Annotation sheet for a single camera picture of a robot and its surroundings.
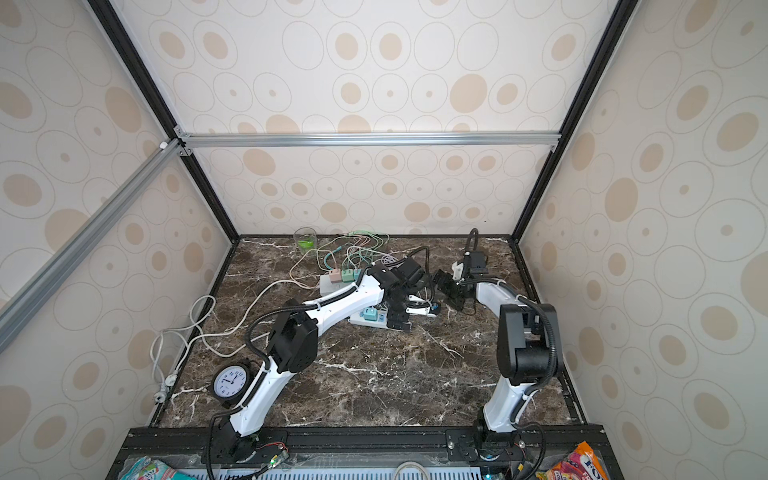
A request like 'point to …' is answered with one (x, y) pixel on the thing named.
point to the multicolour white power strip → (327, 286)
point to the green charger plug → (347, 275)
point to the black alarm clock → (231, 381)
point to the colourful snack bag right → (582, 464)
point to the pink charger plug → (335, 275)
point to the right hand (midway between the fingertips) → (446, 289)
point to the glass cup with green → (305, 239)
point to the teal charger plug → (371, 314)
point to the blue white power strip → (381, 322)
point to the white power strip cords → (166, 388)
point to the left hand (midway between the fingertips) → (417, 307)
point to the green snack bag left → (157, 467)
